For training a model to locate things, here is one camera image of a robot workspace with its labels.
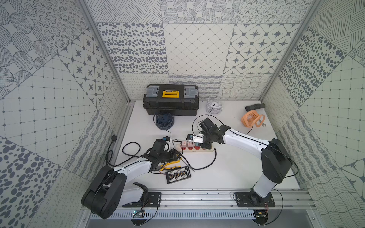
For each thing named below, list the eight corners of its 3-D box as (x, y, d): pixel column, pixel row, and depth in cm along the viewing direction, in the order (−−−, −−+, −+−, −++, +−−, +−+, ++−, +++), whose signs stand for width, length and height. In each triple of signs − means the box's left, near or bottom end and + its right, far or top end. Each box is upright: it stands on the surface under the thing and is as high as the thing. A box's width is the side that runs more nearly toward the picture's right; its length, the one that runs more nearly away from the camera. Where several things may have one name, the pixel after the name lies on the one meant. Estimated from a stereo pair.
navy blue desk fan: (156, 131, 104) (154, 125, 98) (158, 118, 112) (156, 112, 106) (173, 131, 104) (172, 125, 98) (174, 118, 112) (173, 112, 106)
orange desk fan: (245, 132, 102) (250, 122, 93) (238, 123, 108) (242, 113, 98) (263, 125, 106) (270, 116, 97) (255, 117, 111) (261, 107, 102)
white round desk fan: (206, 116, 113) (208, 109, 107) (205, 107, 119) (206, 100, 113) (221, 116, 113) (223, 109, 106) (219, 107, 119) (220, 100, 113)
